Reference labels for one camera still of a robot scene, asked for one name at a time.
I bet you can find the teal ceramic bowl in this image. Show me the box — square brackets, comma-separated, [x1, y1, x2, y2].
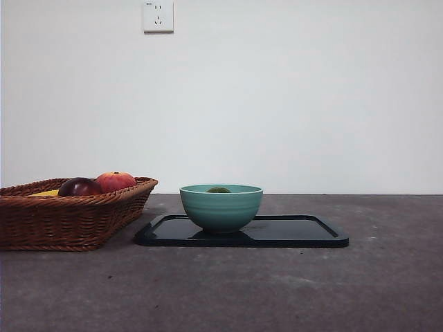
[179, 184, 264, 234]

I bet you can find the dark rectangular tray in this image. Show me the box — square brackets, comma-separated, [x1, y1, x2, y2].
[134, 214, 350, 249]

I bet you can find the red peach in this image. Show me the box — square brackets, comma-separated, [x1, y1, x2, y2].
[95, 171, 137, 194]

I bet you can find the dark purple plum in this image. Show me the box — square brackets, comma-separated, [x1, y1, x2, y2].
[57, 177, 102, 197]

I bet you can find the brown wicker basket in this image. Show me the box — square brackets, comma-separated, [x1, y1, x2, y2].
[0, 176, 159, 252]

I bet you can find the white wall socket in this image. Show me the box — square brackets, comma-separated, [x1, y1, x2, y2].
[143, 0, 175, 35]

